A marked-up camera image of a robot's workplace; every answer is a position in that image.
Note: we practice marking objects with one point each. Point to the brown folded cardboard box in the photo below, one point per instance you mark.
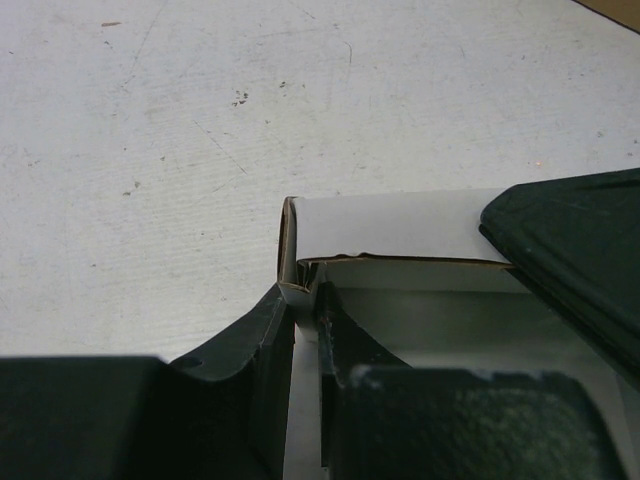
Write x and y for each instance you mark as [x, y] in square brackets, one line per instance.
[613, 7]

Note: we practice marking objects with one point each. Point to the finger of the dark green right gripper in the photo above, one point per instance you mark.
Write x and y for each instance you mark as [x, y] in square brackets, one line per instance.
[574, 243]

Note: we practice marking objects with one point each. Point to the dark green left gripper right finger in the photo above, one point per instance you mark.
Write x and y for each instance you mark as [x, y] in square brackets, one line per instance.
[383, 419]

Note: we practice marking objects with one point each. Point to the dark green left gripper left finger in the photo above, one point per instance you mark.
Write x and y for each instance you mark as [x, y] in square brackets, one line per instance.
[217, 412]

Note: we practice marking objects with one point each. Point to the white paper box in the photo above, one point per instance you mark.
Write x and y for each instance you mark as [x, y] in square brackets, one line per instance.
[414, 272]

